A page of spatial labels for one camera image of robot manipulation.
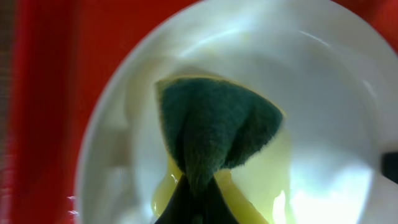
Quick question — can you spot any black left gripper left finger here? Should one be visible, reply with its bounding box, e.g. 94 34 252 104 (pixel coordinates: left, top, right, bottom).
155 175 199 224

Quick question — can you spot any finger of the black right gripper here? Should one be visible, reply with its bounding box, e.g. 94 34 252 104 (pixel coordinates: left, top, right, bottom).
381 152 398 184

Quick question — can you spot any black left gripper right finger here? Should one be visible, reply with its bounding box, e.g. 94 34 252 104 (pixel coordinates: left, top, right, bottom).
201 177 239 224

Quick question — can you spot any yellow green scrub sponge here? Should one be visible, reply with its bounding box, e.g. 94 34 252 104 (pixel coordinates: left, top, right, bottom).
150 75 293 224

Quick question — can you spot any white plate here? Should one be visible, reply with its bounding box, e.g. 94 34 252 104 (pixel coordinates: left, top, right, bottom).
73 1 397 223

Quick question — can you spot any red plastic tray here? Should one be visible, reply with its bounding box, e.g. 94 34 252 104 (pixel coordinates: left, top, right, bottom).
2 1 397 223

